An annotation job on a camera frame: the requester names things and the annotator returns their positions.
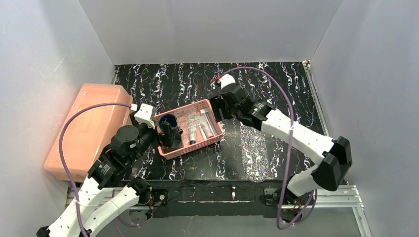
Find dark green mug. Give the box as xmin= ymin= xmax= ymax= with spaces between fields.
xmin=159 ymin=129 xmax=183 ymax=153

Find pink perforated plastic basket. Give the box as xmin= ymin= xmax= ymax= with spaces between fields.
xmin=154 ymin=99 xmax=224 ymax=160

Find clear textured oval tray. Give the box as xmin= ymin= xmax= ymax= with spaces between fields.
xmin=240 ymin=123 xmax=269 ymax=183

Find clear textured acrylic holder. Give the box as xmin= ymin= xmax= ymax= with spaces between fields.
xmin=177 ymin=109 xmax=200 ymax=131

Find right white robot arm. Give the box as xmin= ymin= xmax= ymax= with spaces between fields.
xmin=210 ymin=81 xmax=352 ymax=200

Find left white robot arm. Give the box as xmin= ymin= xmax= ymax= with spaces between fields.
xmin=36 ymin=108 xmax=158 ymax=237

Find white toothpaste tube blue cap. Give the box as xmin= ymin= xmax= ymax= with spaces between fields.
xmin=189 ymin=125 xmax=198 ymax=145

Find dark blue mug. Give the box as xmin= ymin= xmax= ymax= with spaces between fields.
xmin=159 ymin=114 xmax=178 ymax=130

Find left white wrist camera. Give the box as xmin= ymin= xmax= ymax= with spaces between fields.
xmin=134 ymin=103 xmax=156 ymax=129

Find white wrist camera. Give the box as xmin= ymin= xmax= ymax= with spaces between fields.
xmin=215 ymin=74 xmax=236 ymax=89
xmin=134 ymin=103 xmax=156 ymax=129

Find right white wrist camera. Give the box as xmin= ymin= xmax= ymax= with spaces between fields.
xmin=215 ymin=74 xmax=236 ymax=89

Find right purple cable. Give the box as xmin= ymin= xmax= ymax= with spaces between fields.
xmin=218 ymin=66 xmax=318 ymax=230

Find purple cable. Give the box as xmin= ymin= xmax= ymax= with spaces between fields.
xmin=218 ymin=66 xmax=318 ymax=230
xmin=59 ymin=102 xmax=133 ymax=237

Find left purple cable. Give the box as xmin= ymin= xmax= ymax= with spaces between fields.
xmin=59 ymin=102 xmax=133 ymax=237

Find aluminium frame rail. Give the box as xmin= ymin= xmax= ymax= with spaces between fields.
xmin=65 ymin=185 xmax=364 ymax=208

